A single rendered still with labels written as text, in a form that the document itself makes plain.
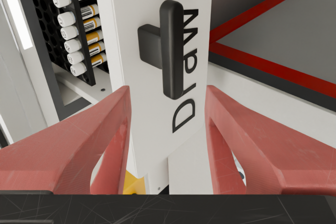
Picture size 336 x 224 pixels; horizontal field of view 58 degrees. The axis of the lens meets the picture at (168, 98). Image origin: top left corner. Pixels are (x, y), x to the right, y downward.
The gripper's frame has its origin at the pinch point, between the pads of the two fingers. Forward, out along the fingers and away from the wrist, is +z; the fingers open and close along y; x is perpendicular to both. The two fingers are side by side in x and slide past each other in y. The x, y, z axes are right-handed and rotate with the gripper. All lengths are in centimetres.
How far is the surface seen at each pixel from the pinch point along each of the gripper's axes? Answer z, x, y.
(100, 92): 21.0, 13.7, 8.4
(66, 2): 18.1, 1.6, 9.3
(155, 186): 31, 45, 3
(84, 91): 21.2, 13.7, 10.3
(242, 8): 50, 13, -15
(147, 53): 10.1, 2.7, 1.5
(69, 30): 18.1, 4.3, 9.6
